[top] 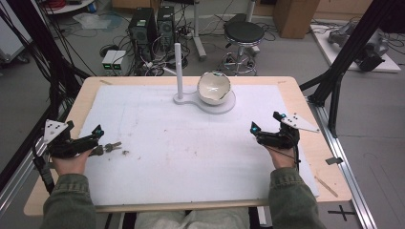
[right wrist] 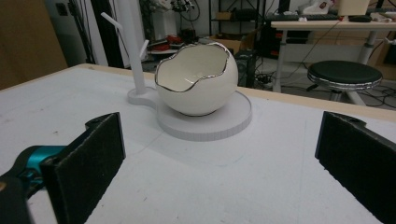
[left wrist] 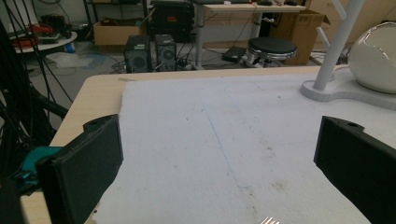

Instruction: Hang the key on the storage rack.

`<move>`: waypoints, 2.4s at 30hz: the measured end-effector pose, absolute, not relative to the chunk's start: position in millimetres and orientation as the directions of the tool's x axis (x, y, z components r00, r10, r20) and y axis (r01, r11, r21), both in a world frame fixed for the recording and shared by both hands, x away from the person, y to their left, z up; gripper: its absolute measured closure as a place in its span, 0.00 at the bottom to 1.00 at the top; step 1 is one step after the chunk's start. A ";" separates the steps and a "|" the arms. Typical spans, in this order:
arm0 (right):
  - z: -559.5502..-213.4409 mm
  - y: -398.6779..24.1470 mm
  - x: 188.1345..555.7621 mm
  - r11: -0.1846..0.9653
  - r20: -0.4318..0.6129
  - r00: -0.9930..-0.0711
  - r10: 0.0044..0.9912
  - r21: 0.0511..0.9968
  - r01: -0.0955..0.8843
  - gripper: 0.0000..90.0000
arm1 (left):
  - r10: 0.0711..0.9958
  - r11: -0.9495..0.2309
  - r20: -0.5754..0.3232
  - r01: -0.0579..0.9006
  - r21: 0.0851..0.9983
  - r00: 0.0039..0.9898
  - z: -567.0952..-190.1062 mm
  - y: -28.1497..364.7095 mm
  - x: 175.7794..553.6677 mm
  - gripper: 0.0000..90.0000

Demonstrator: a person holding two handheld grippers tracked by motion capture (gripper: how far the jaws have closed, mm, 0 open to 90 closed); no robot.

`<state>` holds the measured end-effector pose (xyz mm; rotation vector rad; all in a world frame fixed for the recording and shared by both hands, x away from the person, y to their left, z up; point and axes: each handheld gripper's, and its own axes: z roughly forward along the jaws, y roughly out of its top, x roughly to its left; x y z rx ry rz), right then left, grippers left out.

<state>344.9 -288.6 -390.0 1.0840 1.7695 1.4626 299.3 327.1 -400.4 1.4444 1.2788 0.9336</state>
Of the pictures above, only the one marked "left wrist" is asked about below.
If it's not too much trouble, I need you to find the flat black box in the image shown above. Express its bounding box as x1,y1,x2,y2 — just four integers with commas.
221,46,248,63

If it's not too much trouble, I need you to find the round white side table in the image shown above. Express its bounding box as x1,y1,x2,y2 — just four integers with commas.
10,30,78,54

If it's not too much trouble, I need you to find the large cardboard box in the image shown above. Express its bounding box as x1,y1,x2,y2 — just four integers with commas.
270,8,332,66

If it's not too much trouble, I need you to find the white round teapot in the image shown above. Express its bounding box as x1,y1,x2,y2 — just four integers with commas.
346,21,396,94

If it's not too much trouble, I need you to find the white foam mat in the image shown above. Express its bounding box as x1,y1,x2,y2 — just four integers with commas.
84,66,396,224

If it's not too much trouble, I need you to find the bundle of black cables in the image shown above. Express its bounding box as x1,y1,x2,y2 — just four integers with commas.
0,0,75,175

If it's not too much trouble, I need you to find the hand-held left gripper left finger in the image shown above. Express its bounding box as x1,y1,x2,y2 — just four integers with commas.
35,113,124,224

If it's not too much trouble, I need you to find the teal clamp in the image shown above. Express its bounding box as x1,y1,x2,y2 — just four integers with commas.
12,146,64,191

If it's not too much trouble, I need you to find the black computer tower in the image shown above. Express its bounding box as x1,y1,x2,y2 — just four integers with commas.
123,35,153,74

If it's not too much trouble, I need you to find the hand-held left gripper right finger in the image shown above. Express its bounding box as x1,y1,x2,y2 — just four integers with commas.
313,116,396,224

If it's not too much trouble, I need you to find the white height-adjustable desk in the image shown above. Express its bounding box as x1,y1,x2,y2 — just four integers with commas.
191,2,306,71

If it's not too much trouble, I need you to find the white branched rack stand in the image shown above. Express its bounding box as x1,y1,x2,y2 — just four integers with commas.
299,0,396,111

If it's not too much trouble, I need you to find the open cardboard box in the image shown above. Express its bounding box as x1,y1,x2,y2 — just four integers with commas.
92,18,148,47

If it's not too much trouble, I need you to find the grey computer tower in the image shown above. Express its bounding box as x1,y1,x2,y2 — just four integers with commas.
154,34,177,73

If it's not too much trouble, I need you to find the black round stool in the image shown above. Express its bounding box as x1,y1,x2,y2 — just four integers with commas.
242,36,298,68

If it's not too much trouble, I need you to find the black equipment case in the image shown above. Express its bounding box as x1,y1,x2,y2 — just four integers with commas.
148,1,195,44

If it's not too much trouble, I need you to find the clear plastic bag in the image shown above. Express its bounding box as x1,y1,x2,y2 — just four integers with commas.
46,51,94,69

